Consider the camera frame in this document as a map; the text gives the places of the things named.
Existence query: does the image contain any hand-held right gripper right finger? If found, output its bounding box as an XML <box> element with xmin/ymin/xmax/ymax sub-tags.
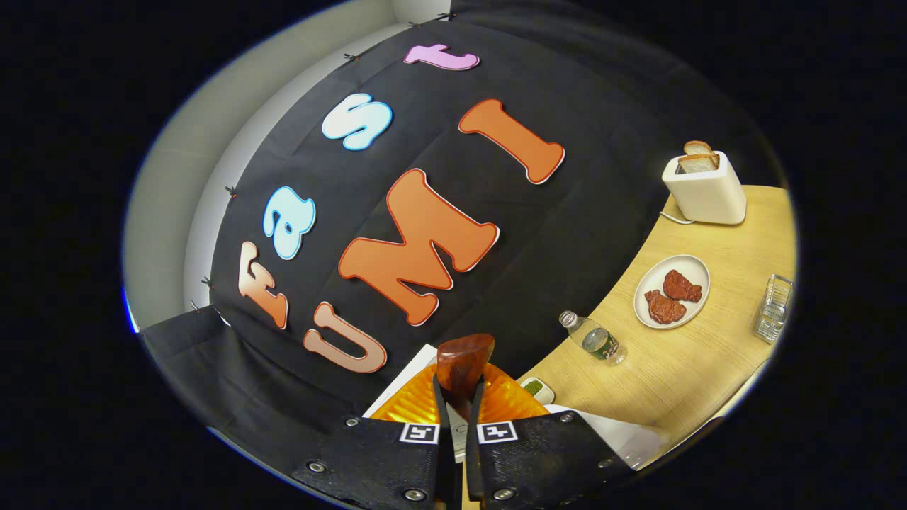
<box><xmin>464</xmin><ymin>361</ymin><xmax>638</xmax><ymax>510</ymax></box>

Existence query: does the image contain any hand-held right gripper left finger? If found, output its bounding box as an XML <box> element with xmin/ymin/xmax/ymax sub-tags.
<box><xmin>292</xmin><ymin>361</ymin><xmax>458</xmax><ymax>510</ymax></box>

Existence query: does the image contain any brown wooden spoon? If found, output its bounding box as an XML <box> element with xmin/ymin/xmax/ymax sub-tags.
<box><xmin>434</xmin><ymin>333</ymin><xmax>495</xmax><ymax>426</ymax></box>

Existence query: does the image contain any wire chopstick holder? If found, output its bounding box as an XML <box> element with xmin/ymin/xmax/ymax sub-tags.
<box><xmin>753</xmin><ymin>273</ymin><xmax>794</xmax><ymax>345</ymax></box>

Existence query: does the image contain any small white condiment dish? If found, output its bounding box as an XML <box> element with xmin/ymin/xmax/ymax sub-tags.
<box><xmin>519</xmin><ymin>377</ymin><xmax>556</xmax><ymax>406</ymax></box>

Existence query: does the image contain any clear plastic water bottle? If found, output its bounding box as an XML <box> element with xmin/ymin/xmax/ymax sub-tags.
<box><xmin>558</xmin><ymin>310</ymin><xmax>629</xmax><ymax>366</ymax></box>

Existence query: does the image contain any red meat piece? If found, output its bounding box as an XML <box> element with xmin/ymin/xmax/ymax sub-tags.
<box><xmin>643</xmin><ymin>289</ymin><xmax>687</xmax><ymax>325</ymax></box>
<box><xmin>663</xmin><ymin>269</ymin><xmax>704</xmax><ymax>304</ymax></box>

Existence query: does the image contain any white oval plate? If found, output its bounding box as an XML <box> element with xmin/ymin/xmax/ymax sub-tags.
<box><xmin>633</xmin><ymin>254</ymin><xmax>711</xmax><ymax>331</ymax></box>

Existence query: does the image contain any white toaster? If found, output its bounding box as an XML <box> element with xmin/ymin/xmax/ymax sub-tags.
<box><xmin>661</xmin><ymin>150</ymin><xmax>748</xmax><ymax>226</ymax></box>

